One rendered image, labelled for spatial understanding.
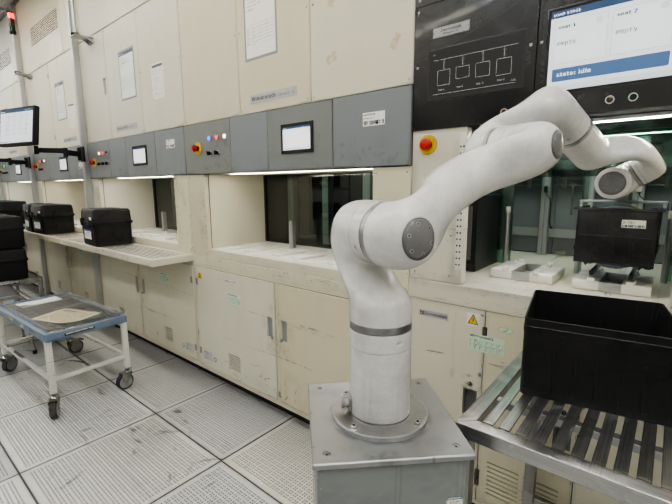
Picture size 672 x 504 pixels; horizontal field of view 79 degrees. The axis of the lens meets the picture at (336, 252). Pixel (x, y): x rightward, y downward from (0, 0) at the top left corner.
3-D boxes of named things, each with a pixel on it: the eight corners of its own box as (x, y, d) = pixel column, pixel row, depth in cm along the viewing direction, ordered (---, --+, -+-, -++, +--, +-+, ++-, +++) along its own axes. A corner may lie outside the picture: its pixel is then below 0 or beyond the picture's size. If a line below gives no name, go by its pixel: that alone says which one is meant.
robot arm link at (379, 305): (372, 340, 70) (373, 202, 66) (322, 312, 86) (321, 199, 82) (425, 328, 76) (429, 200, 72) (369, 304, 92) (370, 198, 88)
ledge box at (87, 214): (79, 243, 296) (75, 207, 292) (120, 239, 316) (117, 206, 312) (93, 247, 276) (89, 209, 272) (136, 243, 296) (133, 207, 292)
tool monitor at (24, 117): (0, 160, 300) (-7, 109, 294) (76, 162, 338) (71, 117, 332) (15, 157, 274) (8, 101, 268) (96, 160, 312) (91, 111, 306)
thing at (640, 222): (566, 272, 136) (575, 176, 131) (577, 263, 152) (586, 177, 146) (658, 283, 121) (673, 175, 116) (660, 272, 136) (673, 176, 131)
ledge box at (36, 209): (30, 232, 370) (26, 204, 365) (64, 230, 392) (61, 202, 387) (42, 235, 352) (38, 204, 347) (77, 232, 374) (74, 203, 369)
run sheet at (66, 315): (26, 319, 233) (26, 317, 233) (65, 308, 255) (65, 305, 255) (67, 325, 224) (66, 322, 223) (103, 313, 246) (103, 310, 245)
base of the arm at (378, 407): (336, 446, 71) (335, 346, 68) (328, 392, 90) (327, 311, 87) (441, 439, 73) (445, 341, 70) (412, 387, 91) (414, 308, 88)
